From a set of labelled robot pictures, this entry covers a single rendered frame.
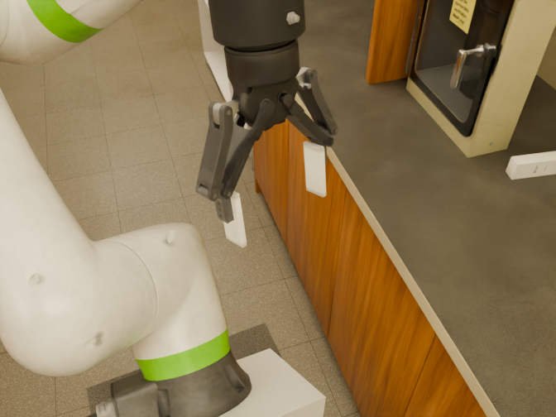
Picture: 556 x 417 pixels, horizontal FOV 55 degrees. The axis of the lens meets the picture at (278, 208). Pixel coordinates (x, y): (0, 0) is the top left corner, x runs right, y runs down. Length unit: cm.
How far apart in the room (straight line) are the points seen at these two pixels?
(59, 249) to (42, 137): 258
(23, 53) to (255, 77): 39
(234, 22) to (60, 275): 30
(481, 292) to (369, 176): 37
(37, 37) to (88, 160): 213
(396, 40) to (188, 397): 113
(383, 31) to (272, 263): 114
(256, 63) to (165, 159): 230
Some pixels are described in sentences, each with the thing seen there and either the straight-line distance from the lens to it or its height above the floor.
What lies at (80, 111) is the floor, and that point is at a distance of 329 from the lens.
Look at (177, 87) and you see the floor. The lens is 335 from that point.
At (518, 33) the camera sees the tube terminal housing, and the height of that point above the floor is 126.
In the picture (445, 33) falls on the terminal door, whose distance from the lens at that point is 137.
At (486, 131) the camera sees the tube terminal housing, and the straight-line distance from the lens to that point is 135.
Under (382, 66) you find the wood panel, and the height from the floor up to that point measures 99.
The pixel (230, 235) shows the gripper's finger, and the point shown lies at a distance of 61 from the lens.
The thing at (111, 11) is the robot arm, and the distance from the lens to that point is 75.
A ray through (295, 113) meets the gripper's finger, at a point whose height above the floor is 143.
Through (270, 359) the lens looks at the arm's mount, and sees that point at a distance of 86.
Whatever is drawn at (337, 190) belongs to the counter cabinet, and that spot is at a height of 79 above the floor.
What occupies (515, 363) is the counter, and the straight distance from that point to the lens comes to 103.
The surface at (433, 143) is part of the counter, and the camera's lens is 140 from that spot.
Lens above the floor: 177
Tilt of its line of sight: 45 degrees down
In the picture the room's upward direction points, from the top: straight up
